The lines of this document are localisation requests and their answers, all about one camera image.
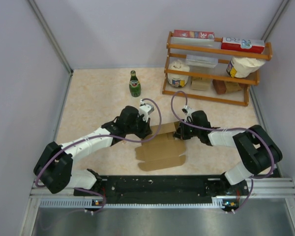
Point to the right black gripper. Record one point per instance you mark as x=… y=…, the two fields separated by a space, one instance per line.
x=181 y=132

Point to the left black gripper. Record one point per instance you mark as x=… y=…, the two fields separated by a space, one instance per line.
x=146 y=130

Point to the brown cardboard box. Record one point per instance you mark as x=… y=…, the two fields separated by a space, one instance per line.
x=163 y=151

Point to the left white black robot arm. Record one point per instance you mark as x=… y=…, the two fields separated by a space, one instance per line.
x=54 y=167

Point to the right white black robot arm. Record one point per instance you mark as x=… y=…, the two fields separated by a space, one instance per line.
x=256 y=148

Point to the red foil box left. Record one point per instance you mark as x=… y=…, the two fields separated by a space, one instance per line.
x=205 y=35

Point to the red white box right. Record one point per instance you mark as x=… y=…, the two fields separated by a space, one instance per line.
x=243 y=45

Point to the green glass bottle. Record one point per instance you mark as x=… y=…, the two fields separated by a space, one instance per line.
x=134 y=85

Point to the tan cardboard block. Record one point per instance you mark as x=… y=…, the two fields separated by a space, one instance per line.
x=200 y=83

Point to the white bag left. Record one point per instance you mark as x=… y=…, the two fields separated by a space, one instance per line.
x=178 y=80

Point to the brown brick block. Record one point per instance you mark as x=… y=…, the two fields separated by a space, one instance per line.
x=219 y=86

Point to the crumpled brown paper bag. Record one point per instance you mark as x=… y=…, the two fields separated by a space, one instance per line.
x=233 y=87

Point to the wooden shelf rack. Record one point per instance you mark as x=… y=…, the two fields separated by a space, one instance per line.
x=179 y=48

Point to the clear plastic container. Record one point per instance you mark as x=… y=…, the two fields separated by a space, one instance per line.
x=201 y=61

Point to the large white bag right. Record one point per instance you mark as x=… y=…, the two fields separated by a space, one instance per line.
x=239 y=67

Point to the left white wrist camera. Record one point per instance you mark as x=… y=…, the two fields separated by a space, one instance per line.
x=145 y=109

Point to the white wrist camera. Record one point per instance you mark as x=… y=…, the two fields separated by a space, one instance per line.
x=145 y=109
x=188 y=111

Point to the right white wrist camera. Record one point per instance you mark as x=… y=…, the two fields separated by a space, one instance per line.
x=188 y=111

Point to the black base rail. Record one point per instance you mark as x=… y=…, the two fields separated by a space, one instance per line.
x=169 y=189

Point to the aluminium corner frame post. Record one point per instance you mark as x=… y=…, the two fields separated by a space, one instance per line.
x=50 y=36

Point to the right aluminium frame post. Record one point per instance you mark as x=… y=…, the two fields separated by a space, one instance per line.
x=283 y=6

